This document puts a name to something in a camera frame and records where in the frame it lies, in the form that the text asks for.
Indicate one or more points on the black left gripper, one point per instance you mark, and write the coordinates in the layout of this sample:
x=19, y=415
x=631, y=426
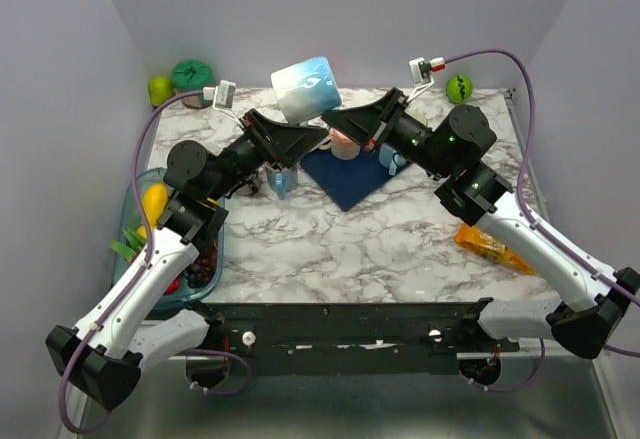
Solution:
x=288, y=143

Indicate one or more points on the pink ceramic mug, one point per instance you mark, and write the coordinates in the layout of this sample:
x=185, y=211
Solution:
x=340, y=146

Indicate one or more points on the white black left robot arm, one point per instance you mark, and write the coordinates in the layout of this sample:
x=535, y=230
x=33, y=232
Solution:
x=102, y=354

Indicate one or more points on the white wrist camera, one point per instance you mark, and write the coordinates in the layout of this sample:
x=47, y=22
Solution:
x=422, y=71
x=221, y=97

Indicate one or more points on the red toy dragon fruit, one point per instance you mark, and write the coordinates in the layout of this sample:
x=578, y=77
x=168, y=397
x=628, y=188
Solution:
x=173, y=287

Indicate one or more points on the blue butterfly mug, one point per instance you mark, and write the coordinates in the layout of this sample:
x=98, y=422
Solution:
x=282, y=181

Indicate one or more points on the blue white gradient mug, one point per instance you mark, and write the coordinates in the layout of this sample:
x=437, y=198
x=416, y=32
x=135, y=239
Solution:
x=306, y=90

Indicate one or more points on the green toy pear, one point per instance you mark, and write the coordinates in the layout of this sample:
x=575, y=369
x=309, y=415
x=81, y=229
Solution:
x=160, y=88

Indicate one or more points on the dark red toy grapes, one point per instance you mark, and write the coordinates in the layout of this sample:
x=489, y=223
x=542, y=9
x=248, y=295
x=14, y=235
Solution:
x=200, y=273

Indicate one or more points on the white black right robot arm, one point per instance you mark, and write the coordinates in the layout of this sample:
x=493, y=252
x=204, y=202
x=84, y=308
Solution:
x=593, y=297

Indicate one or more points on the purple ceramic mug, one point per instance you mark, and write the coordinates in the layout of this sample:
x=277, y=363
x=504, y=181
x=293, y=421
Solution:
x=252, y=187

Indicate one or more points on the light green mug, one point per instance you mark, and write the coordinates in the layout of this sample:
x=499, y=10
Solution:
x=419, y=116

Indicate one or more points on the yellow toy mango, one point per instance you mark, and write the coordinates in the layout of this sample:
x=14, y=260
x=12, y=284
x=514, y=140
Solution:
x=154, y=202

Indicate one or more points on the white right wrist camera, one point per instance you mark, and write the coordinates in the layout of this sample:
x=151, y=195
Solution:
x=422, y=71

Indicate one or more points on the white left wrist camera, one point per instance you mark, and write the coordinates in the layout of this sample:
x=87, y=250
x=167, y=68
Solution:
x=221, y=97

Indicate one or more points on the orange snack bag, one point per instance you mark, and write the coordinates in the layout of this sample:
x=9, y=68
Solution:
x=484, y=245

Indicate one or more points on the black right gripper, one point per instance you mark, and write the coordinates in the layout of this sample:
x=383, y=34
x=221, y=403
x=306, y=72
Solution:
x=364, y=124

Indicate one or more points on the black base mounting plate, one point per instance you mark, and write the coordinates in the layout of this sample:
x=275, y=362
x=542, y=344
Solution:
x=350, y=339

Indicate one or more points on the dark blue mat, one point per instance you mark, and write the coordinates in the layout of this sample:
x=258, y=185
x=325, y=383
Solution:
x=349, y=182

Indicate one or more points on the light blue faceted mug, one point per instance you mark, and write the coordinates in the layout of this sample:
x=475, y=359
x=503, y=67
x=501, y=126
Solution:
x=391, y=160

